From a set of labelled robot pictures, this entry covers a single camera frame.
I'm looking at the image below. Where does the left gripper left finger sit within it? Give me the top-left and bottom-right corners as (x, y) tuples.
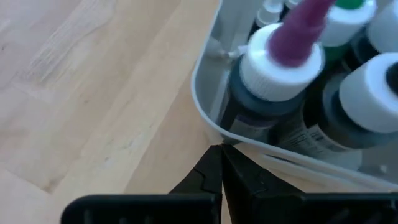
(60, 144), (223, 224)

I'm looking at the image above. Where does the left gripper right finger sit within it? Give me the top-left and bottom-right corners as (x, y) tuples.
(221, 143), (398, 224)

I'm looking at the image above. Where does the large bottle black tip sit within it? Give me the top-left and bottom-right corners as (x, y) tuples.
(273, 52), (398, 161)

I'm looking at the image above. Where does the black-tipped bottle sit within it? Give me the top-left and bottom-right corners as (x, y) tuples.
(219, 0), (338, 147)

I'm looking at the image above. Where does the grey plastic caddy bin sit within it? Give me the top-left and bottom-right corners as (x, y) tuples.
(190, 0), (398, 192)

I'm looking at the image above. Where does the large bottle green tip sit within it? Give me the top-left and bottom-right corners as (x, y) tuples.
(320, 0), (379, 63)

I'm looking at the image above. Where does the small dropper bottle red label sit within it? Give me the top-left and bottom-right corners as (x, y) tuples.
(248, 0), (284, 38)

